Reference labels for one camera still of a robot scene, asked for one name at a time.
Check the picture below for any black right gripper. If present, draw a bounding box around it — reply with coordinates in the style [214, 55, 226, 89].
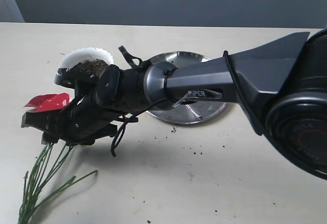
[21, 65, 149, 145]

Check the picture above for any red artificial flower with stems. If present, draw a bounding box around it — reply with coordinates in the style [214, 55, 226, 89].
[18, 93, 98, 223]

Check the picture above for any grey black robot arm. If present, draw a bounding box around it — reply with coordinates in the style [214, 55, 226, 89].
[21, 30, 326, 179]

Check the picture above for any white scalloped flower pot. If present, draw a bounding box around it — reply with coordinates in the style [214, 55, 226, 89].
[59, 47, 114, 69]

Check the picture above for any round stainless steel plate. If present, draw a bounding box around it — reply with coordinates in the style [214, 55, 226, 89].
[147, 51, 228, 125]

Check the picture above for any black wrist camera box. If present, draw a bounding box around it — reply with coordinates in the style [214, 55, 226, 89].
[54, 67, 101, 97]

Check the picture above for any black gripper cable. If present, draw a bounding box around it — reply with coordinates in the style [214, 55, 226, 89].
[109, 45, 154, 158]

